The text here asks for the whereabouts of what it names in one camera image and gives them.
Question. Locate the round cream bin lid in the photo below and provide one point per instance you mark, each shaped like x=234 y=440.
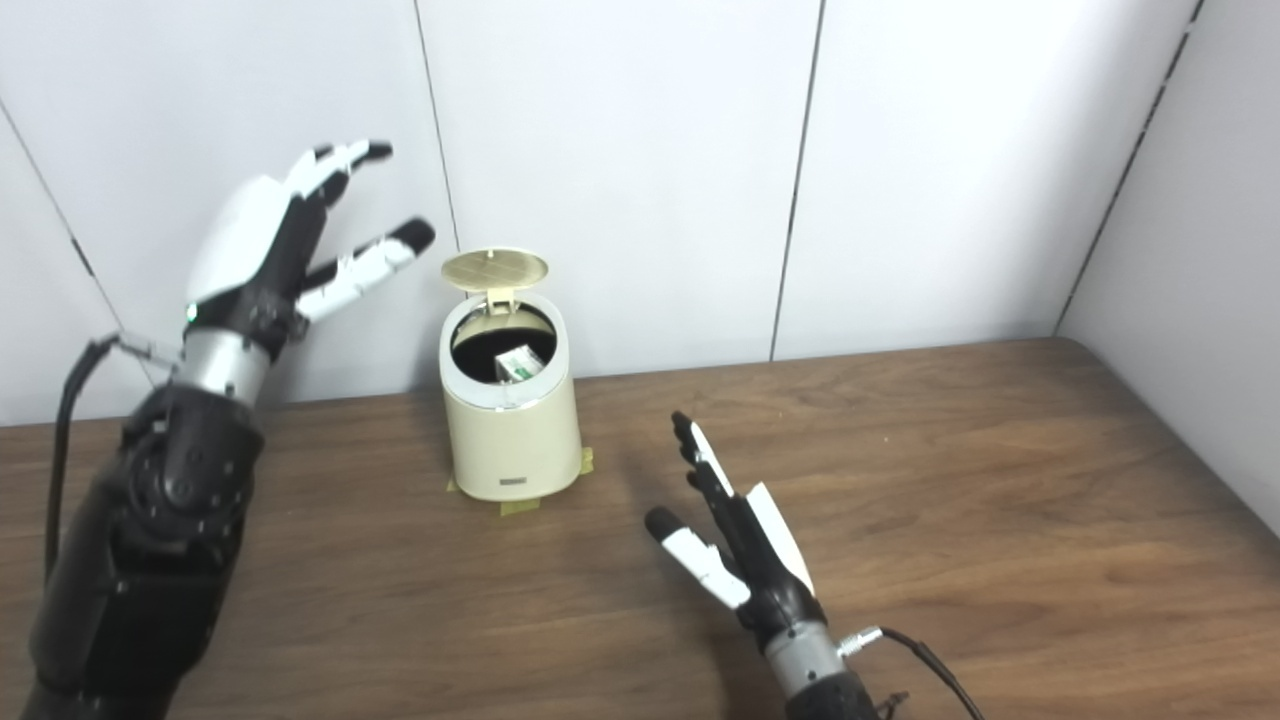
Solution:
x=495 y=268

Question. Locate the green white milk carton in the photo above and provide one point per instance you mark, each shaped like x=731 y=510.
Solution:
x=520 y=365

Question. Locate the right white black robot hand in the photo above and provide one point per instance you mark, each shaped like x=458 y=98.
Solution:
x=765 y=560

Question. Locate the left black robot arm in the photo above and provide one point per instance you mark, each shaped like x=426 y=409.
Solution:
x=160 y=520

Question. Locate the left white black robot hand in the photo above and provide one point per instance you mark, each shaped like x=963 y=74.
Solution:
x=250 y=240

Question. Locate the cream-colored bin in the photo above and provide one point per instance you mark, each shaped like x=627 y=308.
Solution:
x=510 y=445

